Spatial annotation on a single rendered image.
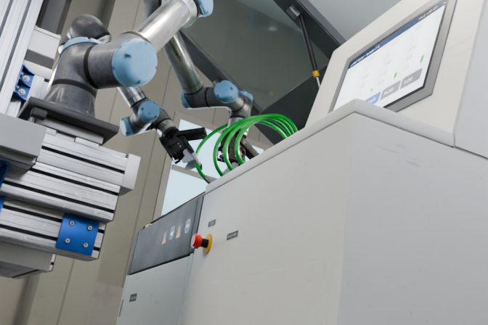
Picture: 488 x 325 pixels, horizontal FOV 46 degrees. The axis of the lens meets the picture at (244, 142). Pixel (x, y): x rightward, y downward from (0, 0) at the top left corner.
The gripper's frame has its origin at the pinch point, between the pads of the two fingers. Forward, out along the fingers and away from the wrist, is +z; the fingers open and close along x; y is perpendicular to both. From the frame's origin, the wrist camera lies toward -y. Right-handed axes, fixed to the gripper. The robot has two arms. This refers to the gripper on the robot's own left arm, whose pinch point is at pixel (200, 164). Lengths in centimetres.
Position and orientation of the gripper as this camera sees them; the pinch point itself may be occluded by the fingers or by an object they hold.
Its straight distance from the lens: 215.1
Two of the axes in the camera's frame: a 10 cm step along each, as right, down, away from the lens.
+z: 5.4, 6.3, -5.6
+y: -8.3, 5.1, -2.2
